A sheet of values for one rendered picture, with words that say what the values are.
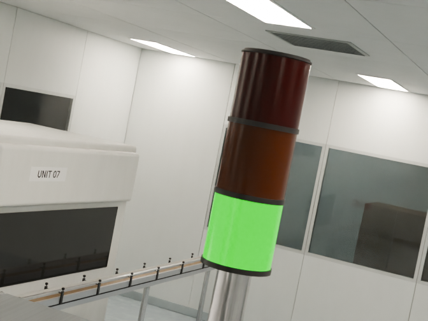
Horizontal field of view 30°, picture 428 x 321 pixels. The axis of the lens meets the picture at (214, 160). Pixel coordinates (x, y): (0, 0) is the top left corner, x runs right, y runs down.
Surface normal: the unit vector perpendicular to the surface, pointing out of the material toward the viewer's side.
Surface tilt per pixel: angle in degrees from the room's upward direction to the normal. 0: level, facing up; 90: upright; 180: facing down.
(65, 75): 90
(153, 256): 90
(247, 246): 90
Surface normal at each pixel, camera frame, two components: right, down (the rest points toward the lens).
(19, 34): 0.90, 0.19
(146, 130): -0.38, -0.03
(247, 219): -0.01, 0.05
